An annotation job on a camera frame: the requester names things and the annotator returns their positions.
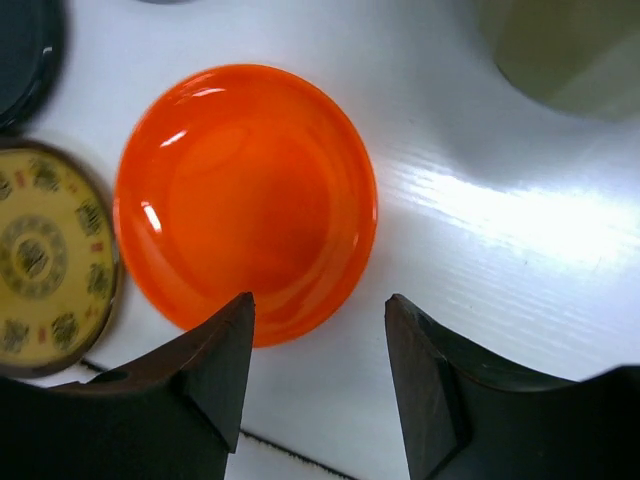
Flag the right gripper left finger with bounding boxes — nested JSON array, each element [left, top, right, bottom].
[[1, 293, 255, 479]]

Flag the yellow patterned brown-rim plate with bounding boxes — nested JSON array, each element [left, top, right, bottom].
[[1, 138, 123, 379]]

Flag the olive green dish rack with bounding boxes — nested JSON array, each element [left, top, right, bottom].
[[476, 0, 639, 121]]

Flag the black plate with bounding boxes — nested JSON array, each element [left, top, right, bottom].
[[1, 0, 67, 132]]

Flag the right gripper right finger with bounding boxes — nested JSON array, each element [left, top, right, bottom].
[[385, 294, 639, 479]]

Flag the orange plate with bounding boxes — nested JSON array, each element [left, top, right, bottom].
[[113, 64, 378, 348]]

